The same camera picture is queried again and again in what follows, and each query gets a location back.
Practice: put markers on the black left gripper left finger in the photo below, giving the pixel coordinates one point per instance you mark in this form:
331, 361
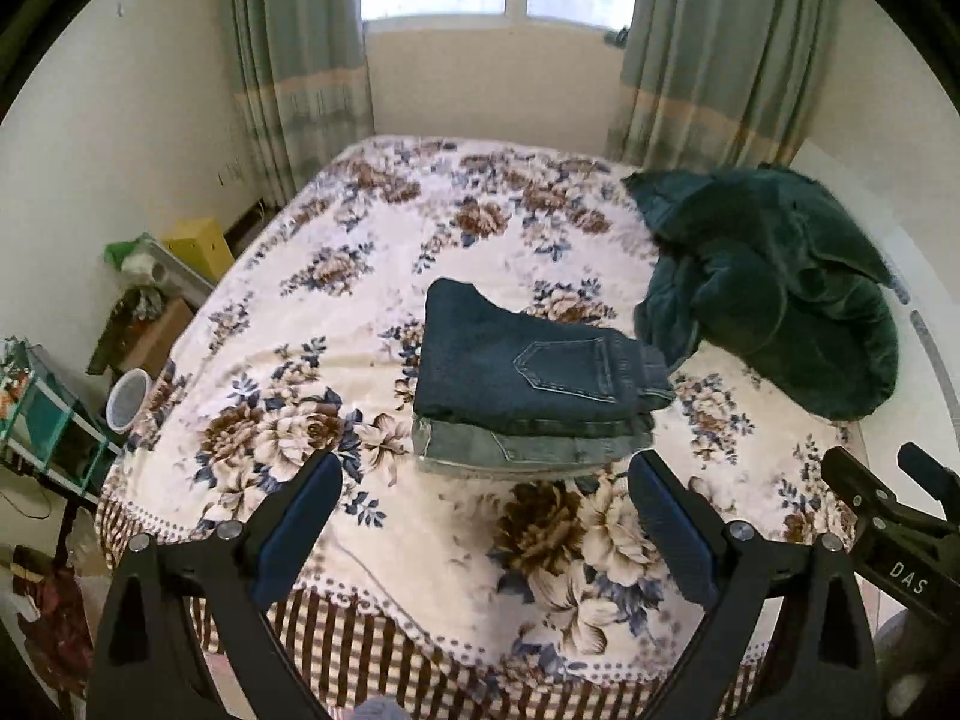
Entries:
147, 662

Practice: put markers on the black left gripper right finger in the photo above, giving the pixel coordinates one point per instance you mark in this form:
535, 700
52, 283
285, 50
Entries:
820, 662

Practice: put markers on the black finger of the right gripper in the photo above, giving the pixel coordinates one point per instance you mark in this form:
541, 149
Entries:
936, 479
873, 504

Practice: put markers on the dark blue jeans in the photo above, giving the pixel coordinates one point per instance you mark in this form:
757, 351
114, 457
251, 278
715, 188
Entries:
523, 376

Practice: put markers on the red patterned cloth on floor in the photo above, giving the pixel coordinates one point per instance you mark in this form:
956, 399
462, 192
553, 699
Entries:
57, 641

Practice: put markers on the dark green plush blanket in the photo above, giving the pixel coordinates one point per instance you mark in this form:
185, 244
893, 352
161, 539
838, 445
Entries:
766, 264

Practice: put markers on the white bed headboard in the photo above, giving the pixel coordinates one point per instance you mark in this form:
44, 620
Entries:
924, 408

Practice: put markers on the teal shelf rack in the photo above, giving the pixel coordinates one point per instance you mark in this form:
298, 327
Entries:
46, 425

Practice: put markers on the white waste bin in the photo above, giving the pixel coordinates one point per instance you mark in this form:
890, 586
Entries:
126, 400

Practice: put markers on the cardboard box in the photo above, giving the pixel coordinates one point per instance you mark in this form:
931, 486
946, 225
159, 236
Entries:
151, 351

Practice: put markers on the stack of folded jeans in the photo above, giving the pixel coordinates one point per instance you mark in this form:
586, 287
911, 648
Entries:
454, 449

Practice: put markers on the green bag with roll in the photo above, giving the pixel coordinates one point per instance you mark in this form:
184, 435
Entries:
145, 261

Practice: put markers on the yellow box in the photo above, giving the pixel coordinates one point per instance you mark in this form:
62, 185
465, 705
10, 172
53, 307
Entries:
201, 245

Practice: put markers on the right green striped curtain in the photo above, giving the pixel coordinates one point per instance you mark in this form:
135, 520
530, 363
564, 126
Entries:
712, 83

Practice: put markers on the green striped curtain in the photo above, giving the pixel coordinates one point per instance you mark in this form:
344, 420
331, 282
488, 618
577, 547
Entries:
712, 83
301, 80

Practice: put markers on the left green striped curtain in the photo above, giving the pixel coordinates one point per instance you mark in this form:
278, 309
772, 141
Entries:
301, 80

